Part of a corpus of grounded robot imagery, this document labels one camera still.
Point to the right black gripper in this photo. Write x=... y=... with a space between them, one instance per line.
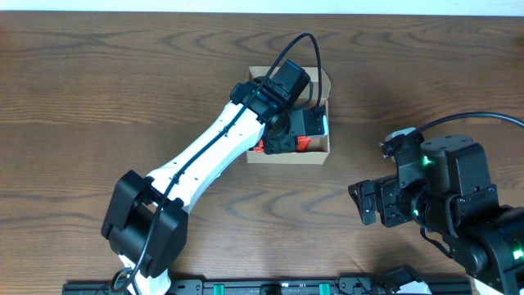
x=369 y=201

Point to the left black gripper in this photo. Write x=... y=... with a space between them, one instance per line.
x=284 y=144

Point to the red utility knife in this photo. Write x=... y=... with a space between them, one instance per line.
x=303 y=144

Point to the brown cardboard box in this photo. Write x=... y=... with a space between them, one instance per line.
x=309 y=158

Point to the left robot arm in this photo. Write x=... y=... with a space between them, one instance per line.
x=147 y=218

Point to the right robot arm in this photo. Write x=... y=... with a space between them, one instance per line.
x=443 y=184

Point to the black mounting rail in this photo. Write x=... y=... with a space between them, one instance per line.
x=342 y=285

